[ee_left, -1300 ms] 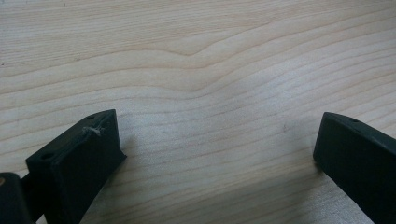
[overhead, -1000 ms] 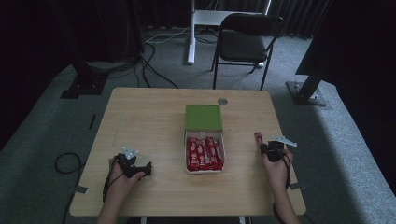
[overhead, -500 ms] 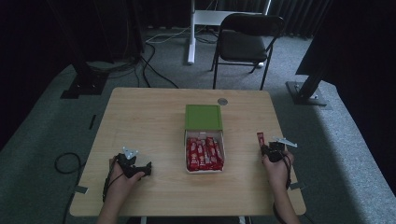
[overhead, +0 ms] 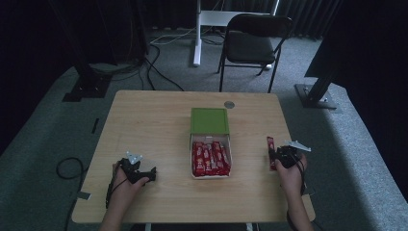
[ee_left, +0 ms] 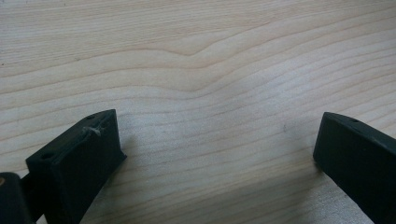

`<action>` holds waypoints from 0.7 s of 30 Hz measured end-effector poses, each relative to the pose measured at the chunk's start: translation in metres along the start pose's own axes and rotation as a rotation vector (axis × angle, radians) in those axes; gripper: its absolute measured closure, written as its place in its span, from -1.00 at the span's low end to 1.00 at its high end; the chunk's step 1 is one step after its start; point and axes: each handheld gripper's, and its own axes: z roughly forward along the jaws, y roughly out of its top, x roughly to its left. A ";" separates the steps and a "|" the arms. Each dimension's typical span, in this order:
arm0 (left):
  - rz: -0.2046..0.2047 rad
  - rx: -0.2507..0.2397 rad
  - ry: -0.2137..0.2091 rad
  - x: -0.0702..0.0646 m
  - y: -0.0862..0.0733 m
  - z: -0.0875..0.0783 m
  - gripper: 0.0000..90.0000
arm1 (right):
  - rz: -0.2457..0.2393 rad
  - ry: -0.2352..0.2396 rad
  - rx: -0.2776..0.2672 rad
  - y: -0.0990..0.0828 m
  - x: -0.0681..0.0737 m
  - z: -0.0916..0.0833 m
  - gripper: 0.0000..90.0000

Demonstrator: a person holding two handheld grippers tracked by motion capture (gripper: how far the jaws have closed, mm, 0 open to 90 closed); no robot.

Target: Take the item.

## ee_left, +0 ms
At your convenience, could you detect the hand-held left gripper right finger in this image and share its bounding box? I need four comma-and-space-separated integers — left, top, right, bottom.
312, 111, 396, 224

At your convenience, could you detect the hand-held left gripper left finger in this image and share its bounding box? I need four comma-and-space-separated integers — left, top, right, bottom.
25, 108, 128, 224

